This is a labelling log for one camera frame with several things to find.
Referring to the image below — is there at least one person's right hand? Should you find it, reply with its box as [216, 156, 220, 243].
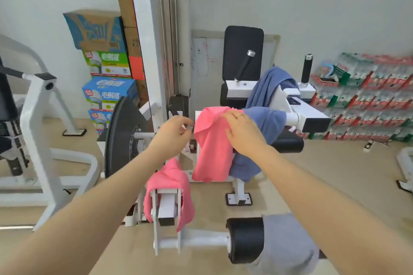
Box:
[221, 109, 272, 161]

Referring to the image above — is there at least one person's left hand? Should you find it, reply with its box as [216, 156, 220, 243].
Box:
[150, 115, 194, 164]

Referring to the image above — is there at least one blue towel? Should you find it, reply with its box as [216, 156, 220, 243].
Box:
[245, 66, 301, 110]
[228, 106, 288, 183]

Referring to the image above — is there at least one pink towel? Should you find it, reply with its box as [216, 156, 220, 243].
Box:
[192, 106, 246, 183]
[143, 157, 196, 233]

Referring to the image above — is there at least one grey towel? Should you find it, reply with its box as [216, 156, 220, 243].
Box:
[248, 213, 321, 275]

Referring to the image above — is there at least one person's left forearm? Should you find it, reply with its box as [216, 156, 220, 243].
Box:
[0, 147, 176, 275]

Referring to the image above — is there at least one person's right forearm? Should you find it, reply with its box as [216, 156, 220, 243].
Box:
[250, 146, 413, 275]

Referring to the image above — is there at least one black weight plate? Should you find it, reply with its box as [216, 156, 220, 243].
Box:
[105, 96, 150, 179]

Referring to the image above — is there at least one blue printed carton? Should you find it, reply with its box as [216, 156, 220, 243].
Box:
[81, 76, 139, 112]
[87, 109, 114, 134]

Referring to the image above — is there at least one black backrest pad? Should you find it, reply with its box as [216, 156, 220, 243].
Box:
[222, 25, 265, 82]

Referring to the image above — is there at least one green and white carton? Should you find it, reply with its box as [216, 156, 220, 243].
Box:
[82, 49, 132, 78]

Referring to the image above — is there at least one brown cardboard box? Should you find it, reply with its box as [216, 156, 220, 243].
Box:
[123, 26, 142, 58]
[117, 0, 139, 29]

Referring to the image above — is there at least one black weight bench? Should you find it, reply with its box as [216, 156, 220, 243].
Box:
[96, 0, 333, 266]

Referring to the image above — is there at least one stack of bottled water packs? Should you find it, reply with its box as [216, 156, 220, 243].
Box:
[303, 52, 413, 143]

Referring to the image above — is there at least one blue and brown carton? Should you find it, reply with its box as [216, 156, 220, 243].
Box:
[63, 9, 127, 53]

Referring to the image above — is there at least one white tower gym machine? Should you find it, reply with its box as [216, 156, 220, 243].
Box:
[396, 147, 413, 193]

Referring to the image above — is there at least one black silver handle grip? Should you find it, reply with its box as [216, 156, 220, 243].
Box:
[300, 53, 314, 85]
[234, 49, 256, 83]

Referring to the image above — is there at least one white gym machine frame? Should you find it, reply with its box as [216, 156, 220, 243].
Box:
[0, 33, 101, 232]

